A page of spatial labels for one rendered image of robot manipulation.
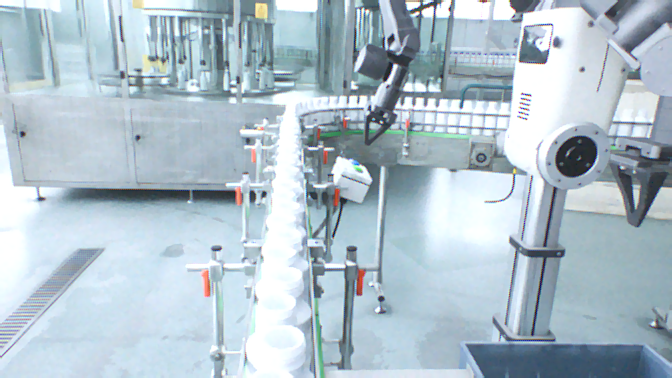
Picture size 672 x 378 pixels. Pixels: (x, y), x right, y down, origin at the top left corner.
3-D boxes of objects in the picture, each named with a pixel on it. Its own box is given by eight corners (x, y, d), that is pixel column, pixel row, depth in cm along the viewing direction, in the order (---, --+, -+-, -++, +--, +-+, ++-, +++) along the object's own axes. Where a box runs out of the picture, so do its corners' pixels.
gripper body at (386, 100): (370, 112, 113) (383, 82, 112) (364, 107, 123) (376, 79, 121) (395, 122, 115) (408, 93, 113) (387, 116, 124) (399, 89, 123)
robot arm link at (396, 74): (416, 67, 114) (408, 66, 119) (390, 56, 112) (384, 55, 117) (403, 95, 116) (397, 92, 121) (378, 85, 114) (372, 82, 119)
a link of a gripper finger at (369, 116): (355, 141, 118) (370, 105, 116) (351, 136, 125) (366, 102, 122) (380, 151, 119) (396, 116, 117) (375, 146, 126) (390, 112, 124)
